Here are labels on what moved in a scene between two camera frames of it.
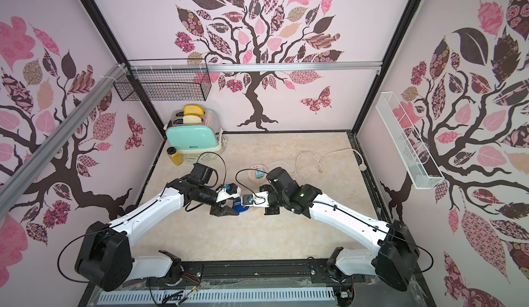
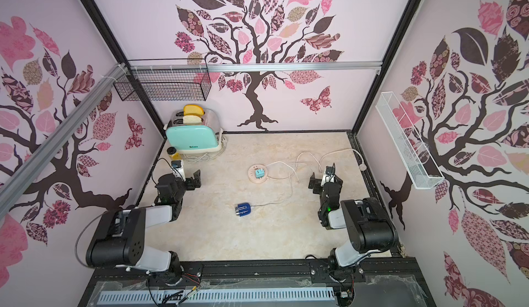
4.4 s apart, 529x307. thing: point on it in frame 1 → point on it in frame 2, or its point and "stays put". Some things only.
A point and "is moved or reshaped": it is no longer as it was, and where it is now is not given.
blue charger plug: (237, 206) is moved or reshaped
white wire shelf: (421, 166) stays put
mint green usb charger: (260, 173) stays put
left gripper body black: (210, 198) → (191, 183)
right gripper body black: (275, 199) → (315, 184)
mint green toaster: (187, 138) stays put
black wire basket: (164, 80) stays put
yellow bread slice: (193, 109) stays put
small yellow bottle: (175, 157) stays put
